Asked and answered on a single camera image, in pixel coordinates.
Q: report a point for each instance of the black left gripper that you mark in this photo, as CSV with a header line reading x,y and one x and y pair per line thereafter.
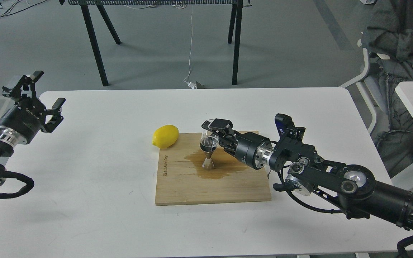
x,y
28,117

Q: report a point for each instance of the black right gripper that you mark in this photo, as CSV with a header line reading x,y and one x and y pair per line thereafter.
x,y
250,148

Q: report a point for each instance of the steel double jigger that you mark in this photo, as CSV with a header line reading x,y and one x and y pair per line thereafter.
x,y
208,162

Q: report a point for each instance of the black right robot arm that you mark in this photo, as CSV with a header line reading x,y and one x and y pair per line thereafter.
x,y
316,183

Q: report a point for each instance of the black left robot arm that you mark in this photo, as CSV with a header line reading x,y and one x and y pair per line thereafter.
x,y
8,140

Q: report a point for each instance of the yellow lemon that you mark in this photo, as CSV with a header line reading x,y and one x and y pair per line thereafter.
x,y
165,136

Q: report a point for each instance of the wooden cutting board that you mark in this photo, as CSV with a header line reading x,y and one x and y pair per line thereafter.
x,y
181,180

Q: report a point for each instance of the white office chair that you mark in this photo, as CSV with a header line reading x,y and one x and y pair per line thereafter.
x,y
375,107

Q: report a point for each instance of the person in grey clothes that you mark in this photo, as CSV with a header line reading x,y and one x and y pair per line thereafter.
x,y
389,31

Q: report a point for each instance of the black metal frame table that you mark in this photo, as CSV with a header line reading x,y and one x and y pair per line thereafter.
x,y
156,26

